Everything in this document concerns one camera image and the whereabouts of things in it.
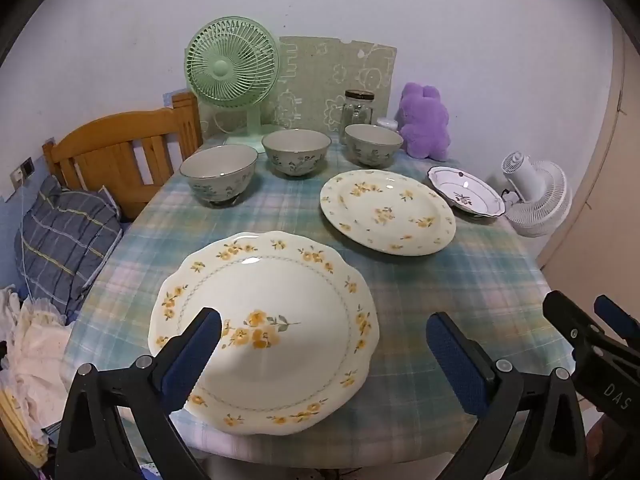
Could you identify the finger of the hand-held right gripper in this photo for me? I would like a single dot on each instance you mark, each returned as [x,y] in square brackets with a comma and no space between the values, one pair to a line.
[612,312]
[562,310]

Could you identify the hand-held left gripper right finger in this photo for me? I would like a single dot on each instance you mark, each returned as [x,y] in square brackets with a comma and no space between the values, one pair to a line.
[455,360]

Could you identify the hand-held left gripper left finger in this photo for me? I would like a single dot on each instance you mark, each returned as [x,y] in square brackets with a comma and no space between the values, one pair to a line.
[192,355]

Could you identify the scalloped yellow flower plate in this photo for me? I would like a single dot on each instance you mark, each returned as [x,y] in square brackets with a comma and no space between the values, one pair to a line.
[270,310]

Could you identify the white plate with red pattern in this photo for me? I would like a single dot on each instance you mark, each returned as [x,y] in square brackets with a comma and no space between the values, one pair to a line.
[465,192]

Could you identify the round yellow flower plate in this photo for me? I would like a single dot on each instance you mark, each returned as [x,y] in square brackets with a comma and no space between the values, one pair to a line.
[387,210]

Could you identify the grey floral bowl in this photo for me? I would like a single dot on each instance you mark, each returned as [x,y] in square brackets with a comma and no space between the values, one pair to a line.
[217,177]
[296,152]
[373,145]

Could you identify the plaid tablecloth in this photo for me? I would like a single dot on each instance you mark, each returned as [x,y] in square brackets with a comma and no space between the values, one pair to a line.
[450,285]

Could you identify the white floor fan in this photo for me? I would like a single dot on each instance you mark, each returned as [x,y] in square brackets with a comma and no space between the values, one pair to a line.
[537,195]

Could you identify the beige door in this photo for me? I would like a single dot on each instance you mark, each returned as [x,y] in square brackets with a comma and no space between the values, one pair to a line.
[600,185]

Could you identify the white frilly cloth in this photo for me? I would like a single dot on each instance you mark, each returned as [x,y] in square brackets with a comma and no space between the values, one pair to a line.
[37,350]

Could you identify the blue plaid pillow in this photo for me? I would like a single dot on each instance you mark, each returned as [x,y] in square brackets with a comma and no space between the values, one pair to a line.
[65,240]

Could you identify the yellow striped cloth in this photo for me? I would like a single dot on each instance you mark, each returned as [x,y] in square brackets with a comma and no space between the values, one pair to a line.
[17,425]

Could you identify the wooden chair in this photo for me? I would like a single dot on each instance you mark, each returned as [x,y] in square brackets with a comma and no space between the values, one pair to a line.
[110,155]

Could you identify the purple plush toy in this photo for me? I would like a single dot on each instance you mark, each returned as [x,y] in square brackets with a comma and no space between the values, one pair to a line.
[425,120]

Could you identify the cotton swab container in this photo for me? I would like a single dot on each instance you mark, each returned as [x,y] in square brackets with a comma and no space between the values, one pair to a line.
[389,124]

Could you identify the glass jar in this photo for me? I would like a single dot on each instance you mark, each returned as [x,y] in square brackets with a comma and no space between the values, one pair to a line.
[358,110]

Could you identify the green desk fan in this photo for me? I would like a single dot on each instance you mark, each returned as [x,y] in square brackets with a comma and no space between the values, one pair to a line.
[230,67]

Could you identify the green printed mat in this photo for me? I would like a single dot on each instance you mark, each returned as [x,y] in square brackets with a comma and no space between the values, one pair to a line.
[330,75]

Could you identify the wall socket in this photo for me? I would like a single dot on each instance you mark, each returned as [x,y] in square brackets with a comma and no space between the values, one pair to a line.
[22,170]

